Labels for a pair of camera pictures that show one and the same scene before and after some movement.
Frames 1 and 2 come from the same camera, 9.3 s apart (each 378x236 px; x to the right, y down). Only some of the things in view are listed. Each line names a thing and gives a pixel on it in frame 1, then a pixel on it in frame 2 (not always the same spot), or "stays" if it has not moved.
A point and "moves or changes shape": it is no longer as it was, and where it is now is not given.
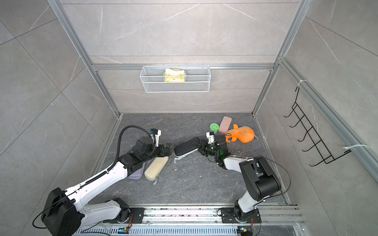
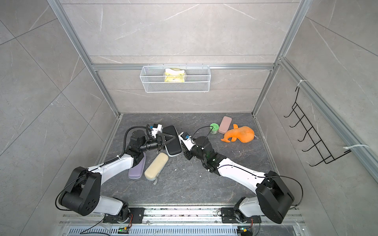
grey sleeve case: x=185 y=148 moves or changes shape
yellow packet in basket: x=174 y=74 stays
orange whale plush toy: x=244 y=134 stays
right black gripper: x=202 y=147 -> x=197 y=140
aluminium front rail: x=275 y=220 stays
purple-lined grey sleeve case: x=139 y=173 stays
